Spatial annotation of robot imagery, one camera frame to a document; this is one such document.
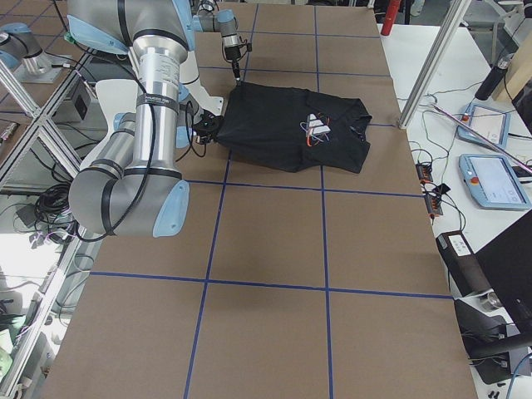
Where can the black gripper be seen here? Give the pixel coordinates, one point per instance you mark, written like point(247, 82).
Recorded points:
point(233, 54)
point(206, 125)

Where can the black graphic t-shirt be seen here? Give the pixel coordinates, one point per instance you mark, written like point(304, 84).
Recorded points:
point(292, 129)

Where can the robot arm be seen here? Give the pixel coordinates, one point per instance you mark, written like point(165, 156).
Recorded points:
point(207, 17)
point(132, 186)

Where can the red cylinder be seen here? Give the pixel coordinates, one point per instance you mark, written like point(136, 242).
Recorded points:
point(390, 17)

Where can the black water bottle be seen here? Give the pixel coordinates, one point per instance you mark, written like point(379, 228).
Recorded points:
point(494, 78)

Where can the far blue teach pendant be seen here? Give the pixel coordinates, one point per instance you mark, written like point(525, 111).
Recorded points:
point(492, 124)

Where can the blue teach pendant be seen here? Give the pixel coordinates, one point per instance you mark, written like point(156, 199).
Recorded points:
point(492, 183)
point(492, 124)

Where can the near blue teach pendant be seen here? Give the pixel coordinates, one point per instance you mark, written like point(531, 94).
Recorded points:
point(492, 183)

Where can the black power box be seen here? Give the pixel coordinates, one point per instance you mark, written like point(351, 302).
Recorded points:
point(464, 274)

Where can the black monitor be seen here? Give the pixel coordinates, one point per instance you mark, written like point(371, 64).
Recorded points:
point(506, 263)

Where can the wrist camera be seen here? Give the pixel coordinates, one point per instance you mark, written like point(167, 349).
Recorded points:
point(207, 115)

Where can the white camera stand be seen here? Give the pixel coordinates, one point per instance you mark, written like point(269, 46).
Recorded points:
point(119, 95)

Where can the aluminium frame post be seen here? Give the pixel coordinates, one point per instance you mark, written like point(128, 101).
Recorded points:
point(438, 49)

